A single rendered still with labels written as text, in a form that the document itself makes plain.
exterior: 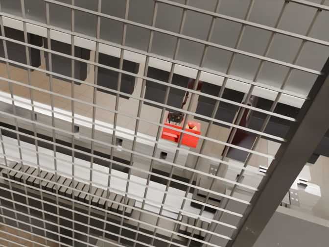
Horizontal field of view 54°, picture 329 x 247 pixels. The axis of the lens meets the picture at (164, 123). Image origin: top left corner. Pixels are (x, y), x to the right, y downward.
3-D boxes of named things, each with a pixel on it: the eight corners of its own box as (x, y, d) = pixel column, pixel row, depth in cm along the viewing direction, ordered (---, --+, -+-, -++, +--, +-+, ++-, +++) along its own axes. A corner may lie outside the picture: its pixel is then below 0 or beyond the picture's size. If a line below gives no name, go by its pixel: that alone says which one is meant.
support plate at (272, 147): (303, 142, 153) (304, 140, 152) (310, 181, 132) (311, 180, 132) (266, 131, 154) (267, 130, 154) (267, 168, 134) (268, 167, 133)
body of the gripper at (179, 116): (167, 121, 174) (171, 102, 167) (169, 113, 181) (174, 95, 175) (180, 124, 174) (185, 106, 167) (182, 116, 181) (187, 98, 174)
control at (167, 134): (196, 138, 193) (203, 114, 182) (193, 156, 181) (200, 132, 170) (164, 130, 194) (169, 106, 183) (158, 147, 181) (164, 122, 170)
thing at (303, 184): (304, 184, 134) (307, 179, 132) (305, 189, 131) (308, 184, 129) (257, 170, 135) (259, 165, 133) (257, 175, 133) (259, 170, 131)
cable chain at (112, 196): (134, 206, 107) (136, 198, 104) (129, 221, 102) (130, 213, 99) (13, 168, 110) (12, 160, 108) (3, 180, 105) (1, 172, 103)
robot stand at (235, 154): (217, 164, 275) (246, 89, 227) (237, 172, 271) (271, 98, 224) (211, 178, 261) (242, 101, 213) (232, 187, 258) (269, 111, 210)
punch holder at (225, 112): (232, 116, 126) (246, 81, 116) (230, 129, 120) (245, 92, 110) (196, 106, 128) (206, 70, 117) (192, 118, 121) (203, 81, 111)
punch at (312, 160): (310, 164, 127) (321, 147, 121) (311, 168, 125) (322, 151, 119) (285, 157, 127) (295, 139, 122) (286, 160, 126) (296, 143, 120)
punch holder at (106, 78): (136, 89, 130) (141, 52, 119) (129, 100, 123) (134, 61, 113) (101, 79, 131) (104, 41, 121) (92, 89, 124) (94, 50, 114)
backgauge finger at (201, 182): (228, 165, 132) (232, 156, 129) (223, 215, 112) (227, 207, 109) (200, 157, 133) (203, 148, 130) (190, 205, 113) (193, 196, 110)
